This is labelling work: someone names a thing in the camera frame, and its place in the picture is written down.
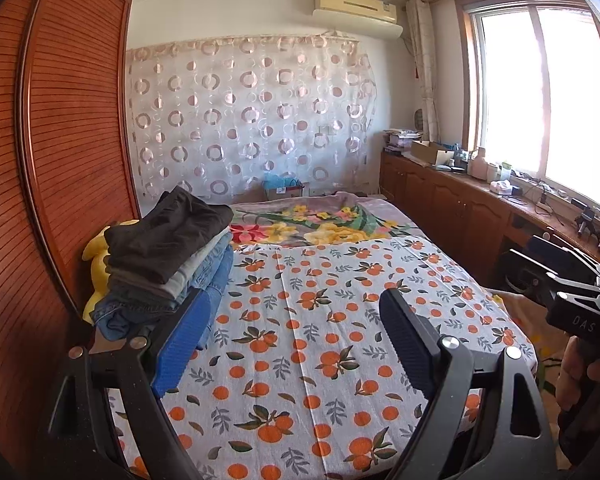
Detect floral blanket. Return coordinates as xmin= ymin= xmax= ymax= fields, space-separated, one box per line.
xmin=227 ymin=191 xmax=416 ymax=248

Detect wall air conditioner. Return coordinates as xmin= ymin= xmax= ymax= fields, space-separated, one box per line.
xmin=312 ymin=0 xmax=403 ymax=40

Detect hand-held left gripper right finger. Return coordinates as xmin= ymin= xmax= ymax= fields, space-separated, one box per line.
xmin=380 ymin=287 xmax=556 ymax=480

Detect beige patterned drape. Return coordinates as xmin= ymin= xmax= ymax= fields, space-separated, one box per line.
xmin=405 ymin=0 xmax=441 ymax=143

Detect yellow plush toy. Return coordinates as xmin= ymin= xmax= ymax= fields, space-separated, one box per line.
xmin=82 ymin=220 xmax=131 ymax=321

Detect wooden low cabinet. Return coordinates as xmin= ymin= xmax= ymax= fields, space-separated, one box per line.
xmin=379 ymin=152 xmax=600 ymax=291

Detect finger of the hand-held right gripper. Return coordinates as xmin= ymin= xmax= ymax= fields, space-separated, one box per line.
xmin=527 ymin=237 xmax=600 ymax=281
xmin=497 ymin=250 xmax=556 ymax=302

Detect folded grey pants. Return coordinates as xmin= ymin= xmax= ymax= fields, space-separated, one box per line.
xmin=105 ymin=230 xmax=231 ymax=306

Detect folded blue jeans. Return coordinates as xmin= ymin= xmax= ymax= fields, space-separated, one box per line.
xmin=90 ymin=260 xmax=231 ymax=343
xmin=170 ymin=242 xmax=233 ymax=311

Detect stack of books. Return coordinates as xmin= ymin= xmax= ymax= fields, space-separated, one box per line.
xmin=384 ymin=130 xmax=423 ymax=153

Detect open cardboard box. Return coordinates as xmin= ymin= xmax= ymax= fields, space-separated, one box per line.
xmin=410 ymin=141 xmax=453 ymax=167

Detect window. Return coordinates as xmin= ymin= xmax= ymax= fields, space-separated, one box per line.
xmin=455 ymin=0 xmax=600 ymax=211

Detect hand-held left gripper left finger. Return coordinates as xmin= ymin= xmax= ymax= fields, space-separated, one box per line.
xmin=35 ymin=287 xmax=213 ymax=480

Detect black cable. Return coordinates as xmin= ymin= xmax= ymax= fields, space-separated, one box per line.
xmin=505 ymin=180 xmax=553 ymax=209

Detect circle patterned sheer curtain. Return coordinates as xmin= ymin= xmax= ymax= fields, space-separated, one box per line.
xmin=125 ymin=34 xmax=381 ymax=201

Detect black pants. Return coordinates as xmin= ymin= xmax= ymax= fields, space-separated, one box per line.
xmin=103 ymin=186 xmax=234 ymax=283

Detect white plastic jug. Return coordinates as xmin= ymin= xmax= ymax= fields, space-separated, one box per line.
xmin=469 ymin=147 xmax=488 ymax=179

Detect person's right hand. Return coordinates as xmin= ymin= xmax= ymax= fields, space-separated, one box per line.
xmin=555 ymin=336 xmax=600 ymax=412

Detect orange fruit print sheet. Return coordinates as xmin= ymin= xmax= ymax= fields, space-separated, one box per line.
xmin=87 ymin=235 xmax=538 ymax=480

